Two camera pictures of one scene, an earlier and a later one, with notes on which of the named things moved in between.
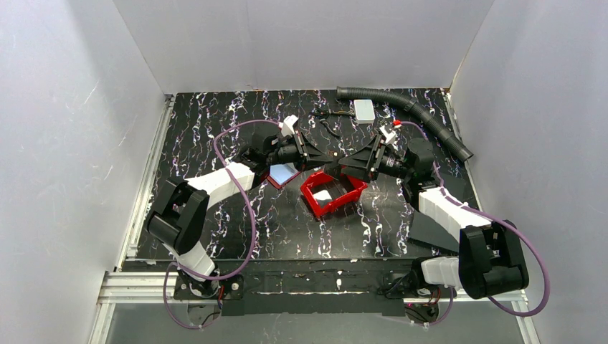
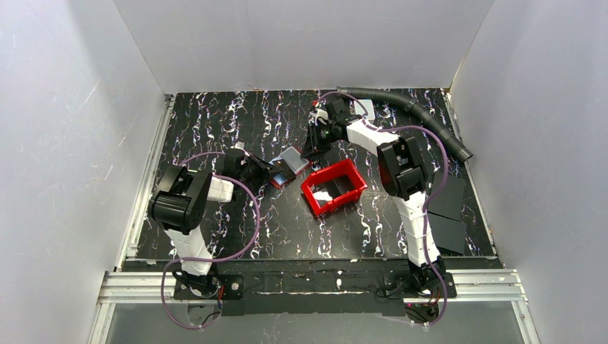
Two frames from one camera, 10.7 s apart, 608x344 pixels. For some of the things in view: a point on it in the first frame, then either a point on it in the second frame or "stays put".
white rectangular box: [364, 111] stays put
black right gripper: [373, 158] → [318, 135]
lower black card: [426, 229] stays put
